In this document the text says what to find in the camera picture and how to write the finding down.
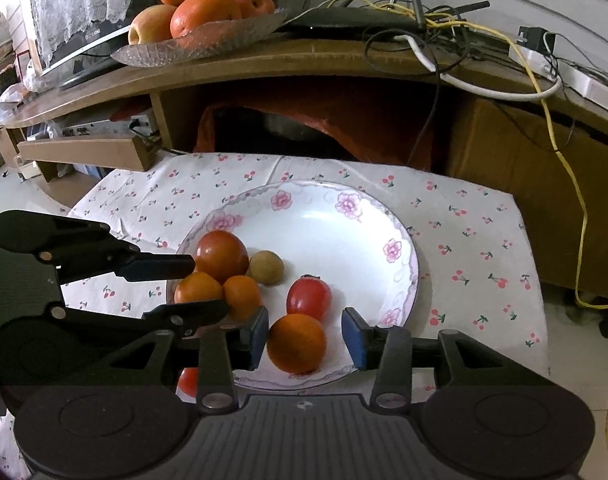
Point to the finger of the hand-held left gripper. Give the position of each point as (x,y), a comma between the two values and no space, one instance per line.
(156,266)
(194,312)

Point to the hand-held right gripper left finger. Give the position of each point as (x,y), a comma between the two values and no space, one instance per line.
(260,337)

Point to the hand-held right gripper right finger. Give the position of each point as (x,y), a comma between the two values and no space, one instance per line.
(353,337)

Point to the dimpled orange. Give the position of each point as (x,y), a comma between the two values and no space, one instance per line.
(196,287)

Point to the large orange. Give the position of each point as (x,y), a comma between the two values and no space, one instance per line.
(296,344)

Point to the small mandarin orange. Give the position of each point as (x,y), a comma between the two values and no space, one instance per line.
(241,296)

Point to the bright red tomato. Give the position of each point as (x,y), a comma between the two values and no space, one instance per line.
(309,300)

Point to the large dark red tomato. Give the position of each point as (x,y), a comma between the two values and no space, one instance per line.
(221,255)

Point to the small tomato with green stem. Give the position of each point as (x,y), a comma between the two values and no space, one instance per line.
(188,382)

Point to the brown kiwi fruit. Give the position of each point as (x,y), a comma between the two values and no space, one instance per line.
(266,267)

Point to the white floral plate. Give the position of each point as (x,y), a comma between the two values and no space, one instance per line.
(329,250)

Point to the cherry printed tablecloth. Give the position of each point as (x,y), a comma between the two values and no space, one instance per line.
(474,260)

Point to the glass fruit dish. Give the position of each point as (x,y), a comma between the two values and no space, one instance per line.
(184,50)

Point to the black television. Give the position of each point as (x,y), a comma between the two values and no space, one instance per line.
(84,52)

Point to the yellow apple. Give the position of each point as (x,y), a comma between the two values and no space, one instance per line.
(151,24)

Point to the wooden television cabinet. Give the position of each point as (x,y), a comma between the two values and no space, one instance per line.
(509,140)

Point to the white lace cloth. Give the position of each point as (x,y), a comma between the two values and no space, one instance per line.
(84,0)

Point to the red apple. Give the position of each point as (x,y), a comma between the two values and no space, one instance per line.
(251,0)

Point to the white power strip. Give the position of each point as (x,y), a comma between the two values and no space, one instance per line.
(584,80)

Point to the black power adapter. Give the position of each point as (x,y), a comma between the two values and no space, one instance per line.
(534,39)

